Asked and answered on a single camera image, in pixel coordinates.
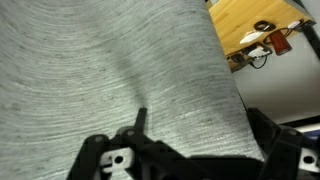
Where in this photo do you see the white adapter on table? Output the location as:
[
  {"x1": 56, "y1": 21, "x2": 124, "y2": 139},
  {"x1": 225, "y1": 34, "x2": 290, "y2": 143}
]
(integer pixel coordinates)
[{"x1": 248, "y1": 46, "x2": 271, "y2": 59}]

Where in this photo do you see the grey fabric curtain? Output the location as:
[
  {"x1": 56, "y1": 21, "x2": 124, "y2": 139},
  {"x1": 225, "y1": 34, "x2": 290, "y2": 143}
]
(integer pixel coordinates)
[{"x1": 0, "y1": 0, "x2": 261, "y2": 180}]

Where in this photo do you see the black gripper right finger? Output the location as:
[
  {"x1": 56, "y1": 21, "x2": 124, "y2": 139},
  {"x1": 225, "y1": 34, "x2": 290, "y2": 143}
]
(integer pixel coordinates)
[{"x1": 246, "y1": 108, "x2": 320, "y2": 180}]

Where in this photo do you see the black cable loop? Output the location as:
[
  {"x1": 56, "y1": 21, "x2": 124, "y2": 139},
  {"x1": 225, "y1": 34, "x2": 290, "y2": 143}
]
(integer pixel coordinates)
[{"x1": 253, "y1": 20, "x2": 277, "y2": 32}]

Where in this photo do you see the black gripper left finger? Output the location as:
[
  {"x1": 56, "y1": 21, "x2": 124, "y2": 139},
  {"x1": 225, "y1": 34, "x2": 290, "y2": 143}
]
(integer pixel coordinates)
[{"x1": 66, "y1": 107, "x2": 188, "y2": 180}]

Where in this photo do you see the red cup on table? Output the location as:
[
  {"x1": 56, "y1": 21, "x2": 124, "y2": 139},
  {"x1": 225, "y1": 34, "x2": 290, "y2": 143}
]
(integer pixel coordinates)
[{"x1": 269, "y1": 30, "x2": 292, "y2": 56}]

